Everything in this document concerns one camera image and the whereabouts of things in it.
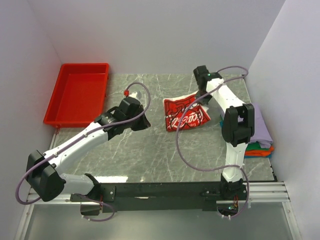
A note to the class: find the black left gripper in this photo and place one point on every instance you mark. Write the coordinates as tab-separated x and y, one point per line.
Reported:
144	123

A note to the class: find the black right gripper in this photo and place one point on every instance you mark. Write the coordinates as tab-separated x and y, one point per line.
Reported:
205	101

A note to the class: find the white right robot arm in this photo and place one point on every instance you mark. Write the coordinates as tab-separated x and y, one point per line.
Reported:
231	181

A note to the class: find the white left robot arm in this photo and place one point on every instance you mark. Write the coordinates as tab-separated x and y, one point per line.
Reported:
47	171

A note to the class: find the red plastic tray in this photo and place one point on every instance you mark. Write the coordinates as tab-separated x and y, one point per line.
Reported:
78	95

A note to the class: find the folded purple t-shirt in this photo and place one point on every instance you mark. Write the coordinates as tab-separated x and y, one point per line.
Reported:
261	125

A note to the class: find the folded orange t-shirt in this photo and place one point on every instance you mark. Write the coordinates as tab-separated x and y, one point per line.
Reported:
259	152

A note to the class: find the folded green t-shirt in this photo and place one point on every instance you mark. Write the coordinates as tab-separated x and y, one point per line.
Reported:
255	146

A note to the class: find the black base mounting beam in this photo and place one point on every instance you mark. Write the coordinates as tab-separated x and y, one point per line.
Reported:
153	196

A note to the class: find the folded blue t-shirt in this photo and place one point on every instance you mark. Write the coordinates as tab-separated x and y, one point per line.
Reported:
256	156

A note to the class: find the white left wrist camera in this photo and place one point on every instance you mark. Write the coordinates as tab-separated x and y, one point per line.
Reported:
131	93

